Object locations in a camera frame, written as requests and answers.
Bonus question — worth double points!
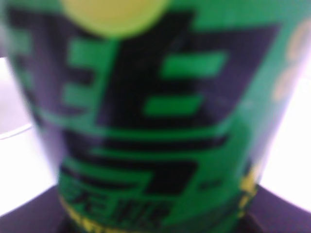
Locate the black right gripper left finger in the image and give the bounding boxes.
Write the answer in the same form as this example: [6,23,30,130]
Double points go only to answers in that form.
[0,186,73,233]

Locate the white paper cup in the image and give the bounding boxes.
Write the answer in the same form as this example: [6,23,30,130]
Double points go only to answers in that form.
[0,58,54,188]

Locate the green soda bottle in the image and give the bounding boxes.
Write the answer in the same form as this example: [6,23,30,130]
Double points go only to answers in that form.
[0,0,311,233]

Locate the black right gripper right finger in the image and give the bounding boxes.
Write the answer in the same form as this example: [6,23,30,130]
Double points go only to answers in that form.
[242,186,311,233]

